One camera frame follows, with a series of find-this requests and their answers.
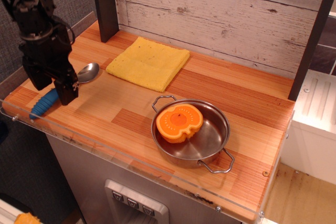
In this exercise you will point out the silver dispenser button panel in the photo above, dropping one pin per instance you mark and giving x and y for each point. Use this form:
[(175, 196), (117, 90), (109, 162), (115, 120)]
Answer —
[(130, 206)]

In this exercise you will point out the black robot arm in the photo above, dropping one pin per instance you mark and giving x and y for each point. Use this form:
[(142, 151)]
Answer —
[(35, 11)]

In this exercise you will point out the orange toy fruit half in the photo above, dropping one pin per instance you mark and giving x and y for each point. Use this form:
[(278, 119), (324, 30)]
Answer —
[(179, 122)]

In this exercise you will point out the blue handled metal spoon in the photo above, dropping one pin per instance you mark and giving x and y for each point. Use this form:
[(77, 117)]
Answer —
[(87, 74)]

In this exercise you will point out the dark left shelf post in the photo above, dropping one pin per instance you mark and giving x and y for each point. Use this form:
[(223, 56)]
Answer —
[(107, 18)]

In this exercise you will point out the dark right shelf post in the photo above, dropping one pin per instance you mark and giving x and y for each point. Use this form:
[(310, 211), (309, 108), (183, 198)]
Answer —
[(313, 40)]

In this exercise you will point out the white toy sink unit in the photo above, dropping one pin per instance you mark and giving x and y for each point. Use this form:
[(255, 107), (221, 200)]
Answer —
[(310, 143)]

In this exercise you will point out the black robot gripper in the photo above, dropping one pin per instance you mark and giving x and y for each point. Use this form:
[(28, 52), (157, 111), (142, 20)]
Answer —
[(46, 50)]

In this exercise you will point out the stainless steel pot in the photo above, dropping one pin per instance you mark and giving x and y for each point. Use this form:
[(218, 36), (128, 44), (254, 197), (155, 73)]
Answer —
[(204, 146)]

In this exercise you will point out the yellow folded cloth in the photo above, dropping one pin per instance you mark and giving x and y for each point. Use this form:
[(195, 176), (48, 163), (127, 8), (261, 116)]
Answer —
[(148, 64)]

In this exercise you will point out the yellow object at bottom left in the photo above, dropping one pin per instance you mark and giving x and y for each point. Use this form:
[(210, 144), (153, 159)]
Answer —
[(26, 218)]

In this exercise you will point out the dark shelf post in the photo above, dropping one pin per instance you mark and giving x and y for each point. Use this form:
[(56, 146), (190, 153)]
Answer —
[(313, 40), (107, 18)]

